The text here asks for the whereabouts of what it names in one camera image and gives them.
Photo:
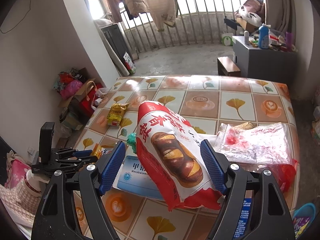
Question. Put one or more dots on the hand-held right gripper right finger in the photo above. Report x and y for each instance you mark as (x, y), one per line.
(212, 165)

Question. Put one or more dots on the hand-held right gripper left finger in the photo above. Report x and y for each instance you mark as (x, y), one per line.
(112, 170)

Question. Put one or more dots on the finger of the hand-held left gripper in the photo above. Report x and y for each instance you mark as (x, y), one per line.
(83, 153)
(82, 161)

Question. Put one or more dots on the orange yellow snack wrapper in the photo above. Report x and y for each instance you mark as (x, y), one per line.
(98, 151)

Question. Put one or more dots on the white light-blue medicine box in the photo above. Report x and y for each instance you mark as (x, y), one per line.
(135, 177)

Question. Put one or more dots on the red white bread bag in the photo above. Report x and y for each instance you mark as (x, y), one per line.
(172, 150)

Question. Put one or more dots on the clear red-printed plastic bag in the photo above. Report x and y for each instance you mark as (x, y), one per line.
(262, 142)

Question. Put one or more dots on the dark blue white box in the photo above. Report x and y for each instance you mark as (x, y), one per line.
(243, 212)

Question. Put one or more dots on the red plastic bag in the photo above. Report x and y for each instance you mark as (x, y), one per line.
(287, 175)

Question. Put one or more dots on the blue plastic basket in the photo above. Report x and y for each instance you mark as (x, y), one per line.
(308, 208)

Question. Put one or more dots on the green crumpled wrapper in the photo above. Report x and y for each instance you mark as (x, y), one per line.
(131, 140)

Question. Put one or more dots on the open cardboard box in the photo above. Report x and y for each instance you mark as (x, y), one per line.
(71, 115)

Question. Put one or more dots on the pink floral cloth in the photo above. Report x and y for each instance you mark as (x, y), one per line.
(16, 172)

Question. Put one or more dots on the yellow snack packet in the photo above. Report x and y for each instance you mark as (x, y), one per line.
(116, 113)

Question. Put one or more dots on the gold brown packet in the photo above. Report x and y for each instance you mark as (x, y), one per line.
(246, 125)

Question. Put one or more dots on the pink plastic bag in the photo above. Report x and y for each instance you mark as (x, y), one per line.
(71, 90)

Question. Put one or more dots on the woven straw hat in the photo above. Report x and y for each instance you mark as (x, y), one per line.
(15, 200)

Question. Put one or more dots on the brown paper bag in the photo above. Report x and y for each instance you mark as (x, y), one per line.
(87, 87)

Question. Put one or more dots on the red patterned cloth bundle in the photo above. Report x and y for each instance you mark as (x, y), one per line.
(62, 78)

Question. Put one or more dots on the tile and leaf print tablecloth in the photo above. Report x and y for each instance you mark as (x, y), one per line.
(200, 100)

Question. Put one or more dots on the rolled grey mat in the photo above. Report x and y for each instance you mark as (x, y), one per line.
(117, 60)

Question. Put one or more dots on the green red printed bag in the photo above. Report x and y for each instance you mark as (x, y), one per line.
(128, 62)

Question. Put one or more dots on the brown wooden stool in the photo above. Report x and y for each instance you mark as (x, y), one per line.
(227, 65)

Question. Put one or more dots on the purple snack packet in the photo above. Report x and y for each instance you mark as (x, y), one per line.
(300, 226)

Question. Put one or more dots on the grey cabinet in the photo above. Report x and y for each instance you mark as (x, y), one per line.
(262, 62)

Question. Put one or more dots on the dark metal cabinet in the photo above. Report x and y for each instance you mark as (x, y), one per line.
(112, 40)

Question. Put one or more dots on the green white bag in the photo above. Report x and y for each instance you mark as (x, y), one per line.
(227, 40)

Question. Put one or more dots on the small grey bottle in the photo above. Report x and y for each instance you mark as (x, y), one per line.
(246, 37)

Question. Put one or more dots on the white cloth bundle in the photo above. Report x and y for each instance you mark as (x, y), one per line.
(103, 22)

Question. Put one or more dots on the metal balcony railing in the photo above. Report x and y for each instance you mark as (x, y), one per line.
(197, 30)

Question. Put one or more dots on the blue detergent bottle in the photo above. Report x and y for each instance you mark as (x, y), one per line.
(263, 37)

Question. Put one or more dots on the red white packet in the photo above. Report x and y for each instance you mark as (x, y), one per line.
(276, 40)

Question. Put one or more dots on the black bag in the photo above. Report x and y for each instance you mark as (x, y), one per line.
(230, 23)

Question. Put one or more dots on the purple cup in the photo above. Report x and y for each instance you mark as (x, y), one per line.
(289, 38)

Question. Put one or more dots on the white plastic bag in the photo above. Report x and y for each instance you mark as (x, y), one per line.
(252, 17)

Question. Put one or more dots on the brown hanging coat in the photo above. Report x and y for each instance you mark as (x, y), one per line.
(112, 0)

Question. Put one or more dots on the beige hanging pants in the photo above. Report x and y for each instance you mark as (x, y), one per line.
(162, 10)

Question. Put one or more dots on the pink garment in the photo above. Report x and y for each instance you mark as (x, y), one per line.
(253, 6)

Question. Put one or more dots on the beige curtain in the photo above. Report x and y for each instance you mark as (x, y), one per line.
(277, 2)

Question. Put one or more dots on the white wall socket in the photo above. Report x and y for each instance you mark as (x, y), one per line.
(31, 150)

